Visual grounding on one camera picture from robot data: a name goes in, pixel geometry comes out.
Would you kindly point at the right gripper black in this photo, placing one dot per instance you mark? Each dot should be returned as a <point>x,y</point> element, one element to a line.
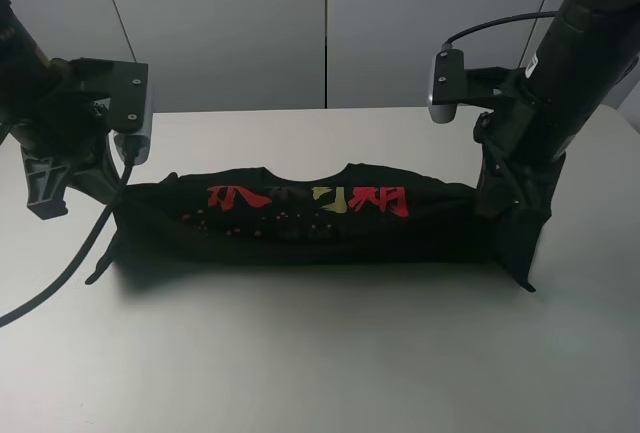
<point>522,134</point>

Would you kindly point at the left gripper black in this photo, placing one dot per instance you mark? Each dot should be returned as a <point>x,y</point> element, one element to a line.
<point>56,110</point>

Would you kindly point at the black printed t-shirt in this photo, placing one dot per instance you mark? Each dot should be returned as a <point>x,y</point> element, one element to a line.
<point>363,214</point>

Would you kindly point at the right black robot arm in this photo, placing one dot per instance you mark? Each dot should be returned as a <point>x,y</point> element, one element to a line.
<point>588,47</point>

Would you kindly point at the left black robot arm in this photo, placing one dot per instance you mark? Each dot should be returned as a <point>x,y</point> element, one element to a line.
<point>17,45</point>

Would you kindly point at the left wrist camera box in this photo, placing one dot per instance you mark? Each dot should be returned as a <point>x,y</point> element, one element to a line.
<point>131,108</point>

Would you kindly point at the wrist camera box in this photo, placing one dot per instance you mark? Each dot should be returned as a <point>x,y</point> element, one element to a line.
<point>131,108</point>
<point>447,85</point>

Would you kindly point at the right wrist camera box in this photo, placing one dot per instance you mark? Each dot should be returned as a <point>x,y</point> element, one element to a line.
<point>447,85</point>

